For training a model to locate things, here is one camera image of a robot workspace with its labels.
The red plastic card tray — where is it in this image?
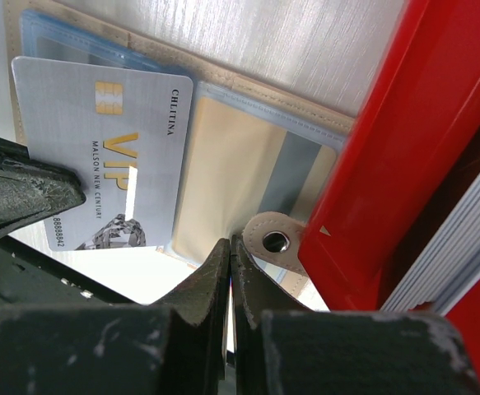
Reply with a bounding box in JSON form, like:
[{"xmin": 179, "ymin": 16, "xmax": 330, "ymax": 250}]
[{"xmin": 298, "ymin": 1, "xmax": 480, "ymax": 381}]

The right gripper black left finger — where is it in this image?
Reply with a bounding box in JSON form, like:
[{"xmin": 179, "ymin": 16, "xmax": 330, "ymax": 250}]
[{"xmin": 0, "ymin": 239, "xmax": 231, "ymax": 394}]

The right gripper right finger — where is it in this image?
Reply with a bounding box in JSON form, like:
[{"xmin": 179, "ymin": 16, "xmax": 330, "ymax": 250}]
[{"xmin": 231, "ymin": 238, "xmax": 480, "ymax": 394}]

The silver VIP credit card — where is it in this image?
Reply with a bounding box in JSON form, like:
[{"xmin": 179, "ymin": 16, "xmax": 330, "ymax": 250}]
[{"xmin": 12, "ymin": 56, "xmax": 194, "ymax": 251}]

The stack of upright cards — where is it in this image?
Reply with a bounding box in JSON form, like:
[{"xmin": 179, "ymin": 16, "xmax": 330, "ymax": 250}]
[{"xmin": 380, "ymin": 157, "xmax": 480, "ymax": 316}]

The gold credit card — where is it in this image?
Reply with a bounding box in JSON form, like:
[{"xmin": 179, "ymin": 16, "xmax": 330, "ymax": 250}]
[{"xmin": 171, "ymin": 96, "xmax": 338, "ymax": 263}]

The beige card holder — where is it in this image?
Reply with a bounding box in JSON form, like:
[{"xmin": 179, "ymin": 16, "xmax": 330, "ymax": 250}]
[{"xmin": 4, "ymin": 1, "xmax": 352, "ymax": 296}]

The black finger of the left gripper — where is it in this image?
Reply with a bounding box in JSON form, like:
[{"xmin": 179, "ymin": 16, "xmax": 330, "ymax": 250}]
[{"xmin": 0, "ymin": 138, "xmax": 86, "ymax": 239}]

